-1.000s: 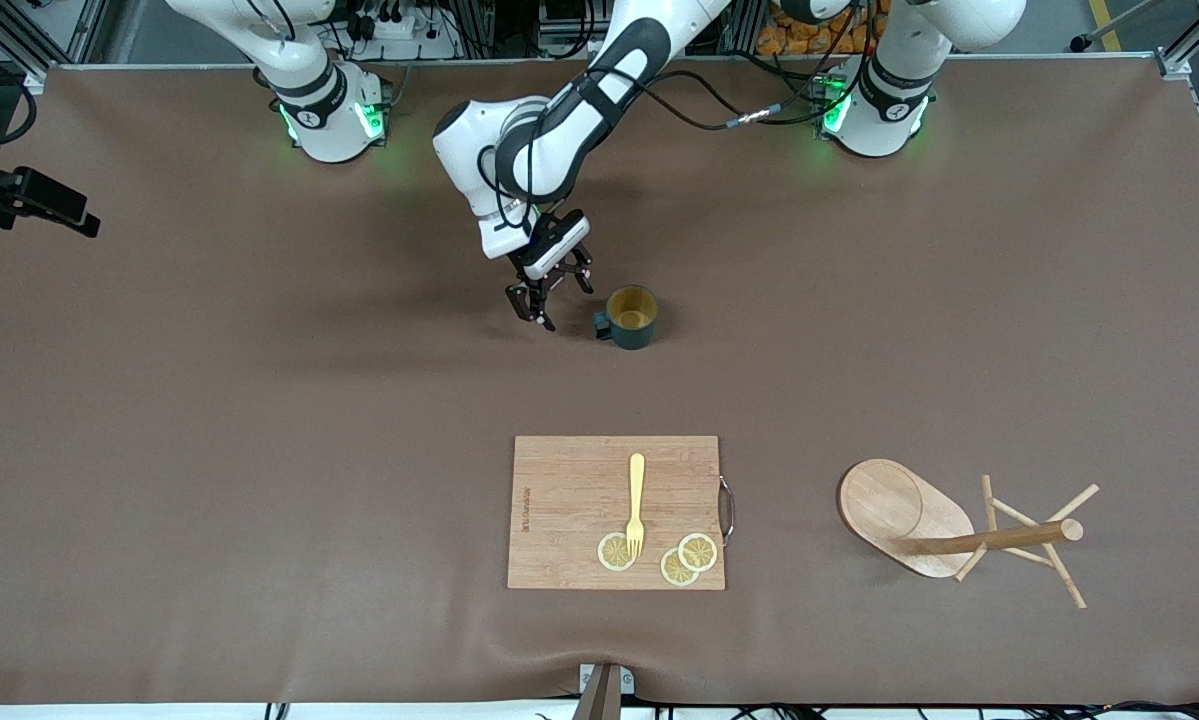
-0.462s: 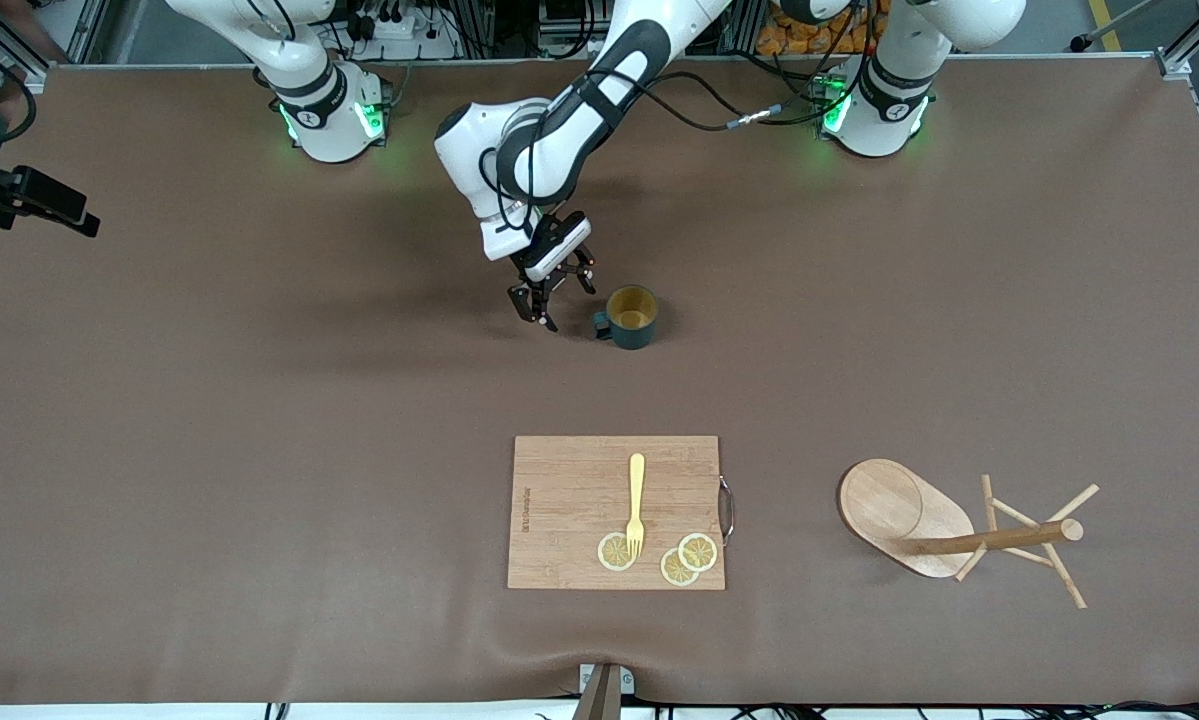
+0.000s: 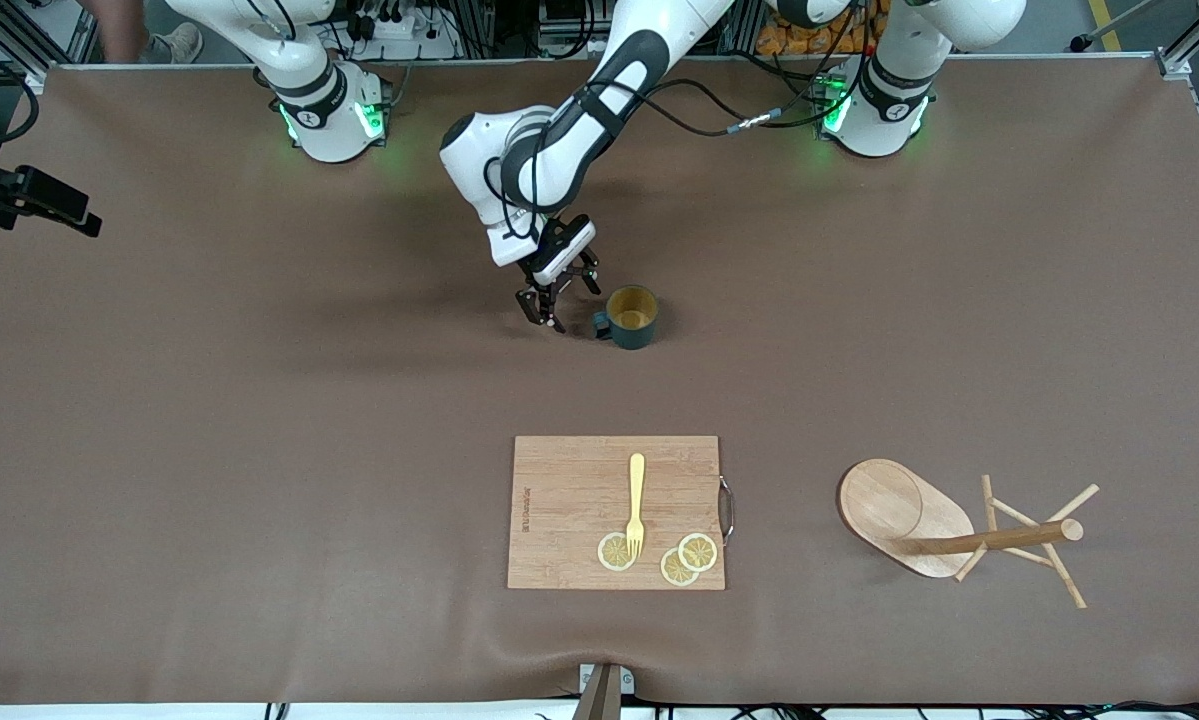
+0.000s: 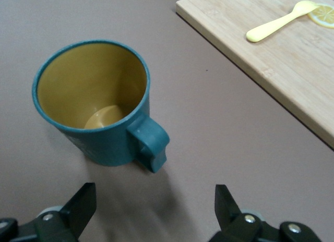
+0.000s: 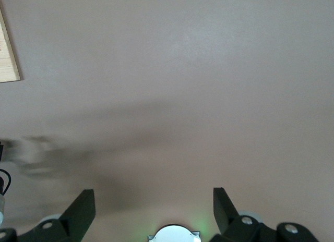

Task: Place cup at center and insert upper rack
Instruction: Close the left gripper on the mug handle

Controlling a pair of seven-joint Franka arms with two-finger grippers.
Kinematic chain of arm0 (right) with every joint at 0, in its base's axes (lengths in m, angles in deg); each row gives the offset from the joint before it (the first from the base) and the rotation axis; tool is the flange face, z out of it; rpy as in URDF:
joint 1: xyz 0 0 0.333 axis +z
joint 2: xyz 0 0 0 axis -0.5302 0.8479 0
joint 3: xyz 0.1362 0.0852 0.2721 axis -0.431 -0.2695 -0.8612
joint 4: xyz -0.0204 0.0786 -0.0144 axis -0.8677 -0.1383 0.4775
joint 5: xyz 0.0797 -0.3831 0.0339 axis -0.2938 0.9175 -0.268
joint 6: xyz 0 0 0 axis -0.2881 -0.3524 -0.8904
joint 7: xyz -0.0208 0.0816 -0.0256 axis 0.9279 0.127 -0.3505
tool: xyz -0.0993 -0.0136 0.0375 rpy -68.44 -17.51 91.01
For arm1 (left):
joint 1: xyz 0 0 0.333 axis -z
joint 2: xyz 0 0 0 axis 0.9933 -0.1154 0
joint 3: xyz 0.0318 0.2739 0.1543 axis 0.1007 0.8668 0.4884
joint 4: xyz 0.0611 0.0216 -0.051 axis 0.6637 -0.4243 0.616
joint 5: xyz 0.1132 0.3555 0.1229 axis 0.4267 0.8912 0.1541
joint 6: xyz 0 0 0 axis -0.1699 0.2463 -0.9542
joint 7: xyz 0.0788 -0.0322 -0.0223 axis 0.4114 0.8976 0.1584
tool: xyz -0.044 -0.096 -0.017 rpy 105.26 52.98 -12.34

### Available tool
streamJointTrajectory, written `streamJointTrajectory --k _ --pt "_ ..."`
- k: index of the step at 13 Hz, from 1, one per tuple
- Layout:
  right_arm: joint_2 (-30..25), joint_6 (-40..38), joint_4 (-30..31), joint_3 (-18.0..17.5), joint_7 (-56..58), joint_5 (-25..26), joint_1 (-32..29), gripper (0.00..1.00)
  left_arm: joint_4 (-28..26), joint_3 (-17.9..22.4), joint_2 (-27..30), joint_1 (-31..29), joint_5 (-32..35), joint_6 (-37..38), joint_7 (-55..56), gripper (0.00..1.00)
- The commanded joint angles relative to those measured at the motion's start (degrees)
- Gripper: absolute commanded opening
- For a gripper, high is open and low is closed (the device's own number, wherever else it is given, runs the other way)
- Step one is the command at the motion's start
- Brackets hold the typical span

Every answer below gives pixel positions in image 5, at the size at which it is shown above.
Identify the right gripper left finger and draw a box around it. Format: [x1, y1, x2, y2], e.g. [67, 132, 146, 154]
[0, 189, 96, 242]

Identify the wooden cutting board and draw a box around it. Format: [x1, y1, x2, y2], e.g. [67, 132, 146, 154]
[0, 2, 21, 83]

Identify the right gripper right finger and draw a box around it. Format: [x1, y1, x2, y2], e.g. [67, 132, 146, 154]
[208, 187, 320, 242]

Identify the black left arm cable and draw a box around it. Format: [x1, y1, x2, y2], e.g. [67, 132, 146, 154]
[0, 168, 13, 196]

